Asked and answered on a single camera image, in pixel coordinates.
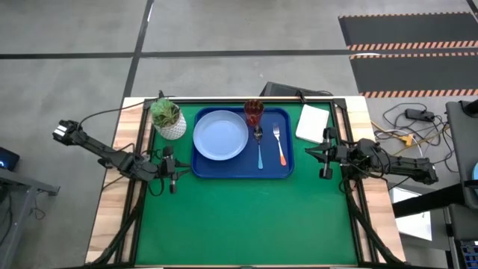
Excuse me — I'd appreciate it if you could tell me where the white square pad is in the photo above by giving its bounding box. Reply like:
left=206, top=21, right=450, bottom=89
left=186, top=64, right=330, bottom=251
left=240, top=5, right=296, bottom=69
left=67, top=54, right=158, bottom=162
left=295, top=104, right=331, bottom=144

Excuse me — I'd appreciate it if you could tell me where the dark blue plastic tray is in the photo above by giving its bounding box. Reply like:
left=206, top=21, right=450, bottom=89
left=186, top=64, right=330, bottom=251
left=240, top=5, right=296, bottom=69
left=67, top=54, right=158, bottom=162
left=190, top=107, right=295, bottom=179

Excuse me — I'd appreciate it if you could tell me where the green table mat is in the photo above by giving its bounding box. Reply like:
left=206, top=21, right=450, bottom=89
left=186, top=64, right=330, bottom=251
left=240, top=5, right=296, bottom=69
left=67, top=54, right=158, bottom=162
left=134, top=101, right=359, bottom=266

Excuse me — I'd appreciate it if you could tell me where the fork with orange handle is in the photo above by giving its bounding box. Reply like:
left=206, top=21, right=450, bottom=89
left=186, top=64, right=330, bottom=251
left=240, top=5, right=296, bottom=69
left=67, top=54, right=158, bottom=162
left=272, top=124, right=288, bottom=167

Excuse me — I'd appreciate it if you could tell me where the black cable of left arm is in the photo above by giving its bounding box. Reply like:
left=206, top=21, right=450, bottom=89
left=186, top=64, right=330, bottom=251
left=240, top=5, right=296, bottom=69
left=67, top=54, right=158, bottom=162
left=77, top=89, right=176, bottom=130

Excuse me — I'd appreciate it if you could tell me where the black keypad with coloured keys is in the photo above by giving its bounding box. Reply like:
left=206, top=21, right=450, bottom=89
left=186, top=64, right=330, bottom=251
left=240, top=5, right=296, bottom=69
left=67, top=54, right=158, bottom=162
left=459, top=241, right=478, bottom=269

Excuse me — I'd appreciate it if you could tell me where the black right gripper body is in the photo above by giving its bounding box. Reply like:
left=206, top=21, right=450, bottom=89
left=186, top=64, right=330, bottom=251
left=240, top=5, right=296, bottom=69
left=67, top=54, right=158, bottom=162
left=319, top=126, right=352, bottom=180

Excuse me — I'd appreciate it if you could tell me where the light blue plate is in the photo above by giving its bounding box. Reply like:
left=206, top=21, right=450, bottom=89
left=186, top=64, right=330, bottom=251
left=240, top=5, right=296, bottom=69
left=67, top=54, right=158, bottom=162
left=192, top=109, right=249, bottom=162

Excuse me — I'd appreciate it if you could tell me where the black device with blue light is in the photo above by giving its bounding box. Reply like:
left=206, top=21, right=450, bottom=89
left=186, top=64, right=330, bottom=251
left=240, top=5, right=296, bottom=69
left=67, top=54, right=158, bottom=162
left=0, top=146, right=21, bottom=173

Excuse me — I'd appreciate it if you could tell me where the spoon with teal handle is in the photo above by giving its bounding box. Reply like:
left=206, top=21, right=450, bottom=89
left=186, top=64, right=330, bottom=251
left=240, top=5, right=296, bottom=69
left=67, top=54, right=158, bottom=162
left=253, top=125, right=265, bottom=170

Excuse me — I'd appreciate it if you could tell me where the black floor cable tangle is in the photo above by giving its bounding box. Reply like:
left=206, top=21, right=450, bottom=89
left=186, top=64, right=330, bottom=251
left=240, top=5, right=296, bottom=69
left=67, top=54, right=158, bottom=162
left=373, top=102, right=461, bottom=175

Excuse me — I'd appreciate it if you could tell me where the black aluminium rig frame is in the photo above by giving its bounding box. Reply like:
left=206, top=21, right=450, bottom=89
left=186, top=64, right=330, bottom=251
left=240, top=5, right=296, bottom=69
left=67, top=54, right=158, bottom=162
left=87, top=95, right=408, bottom=269

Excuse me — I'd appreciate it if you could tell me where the succulent in white pot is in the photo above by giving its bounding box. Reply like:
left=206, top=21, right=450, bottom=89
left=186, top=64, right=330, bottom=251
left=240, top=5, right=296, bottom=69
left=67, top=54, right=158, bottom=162
left=150, top=97, right=187, bottom=141

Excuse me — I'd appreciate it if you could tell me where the white paper sheet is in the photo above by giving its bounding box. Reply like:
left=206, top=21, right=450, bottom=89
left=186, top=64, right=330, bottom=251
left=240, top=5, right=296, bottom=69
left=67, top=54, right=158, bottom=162
left=388, top=186, right=433, bottom=242

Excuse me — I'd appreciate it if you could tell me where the black box behind table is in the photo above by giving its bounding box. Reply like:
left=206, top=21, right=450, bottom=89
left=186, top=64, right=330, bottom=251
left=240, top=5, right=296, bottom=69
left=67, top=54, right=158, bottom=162
left=260, top=81, right=335, bottom=99

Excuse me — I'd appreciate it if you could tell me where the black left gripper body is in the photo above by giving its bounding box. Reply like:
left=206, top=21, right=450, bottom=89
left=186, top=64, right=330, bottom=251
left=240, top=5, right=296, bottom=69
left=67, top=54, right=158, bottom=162
left=156, top=146, right=178, bottom=194

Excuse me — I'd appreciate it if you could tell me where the red translucent cup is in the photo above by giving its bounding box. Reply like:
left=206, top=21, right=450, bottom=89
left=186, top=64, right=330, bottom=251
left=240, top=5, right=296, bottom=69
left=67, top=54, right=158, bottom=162
left=243, top=99, right=265, bottom=128

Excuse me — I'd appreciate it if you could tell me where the black power adapter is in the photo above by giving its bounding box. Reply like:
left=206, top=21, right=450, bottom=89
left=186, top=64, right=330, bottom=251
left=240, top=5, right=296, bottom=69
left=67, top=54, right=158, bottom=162
left=404, top=108, right=435, bottom=122

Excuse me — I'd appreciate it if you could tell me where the grey side table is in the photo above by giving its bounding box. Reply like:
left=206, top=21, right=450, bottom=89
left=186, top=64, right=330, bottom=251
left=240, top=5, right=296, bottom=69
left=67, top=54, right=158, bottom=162
left=0, top=167, right=61, bottom=269

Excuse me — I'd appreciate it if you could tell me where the black floor mat striped edge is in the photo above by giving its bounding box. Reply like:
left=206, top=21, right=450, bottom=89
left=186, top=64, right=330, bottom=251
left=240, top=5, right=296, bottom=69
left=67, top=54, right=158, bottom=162
left=350, top=52, right=478, bottom=99
left=338, top=11, right=478, bottom=52

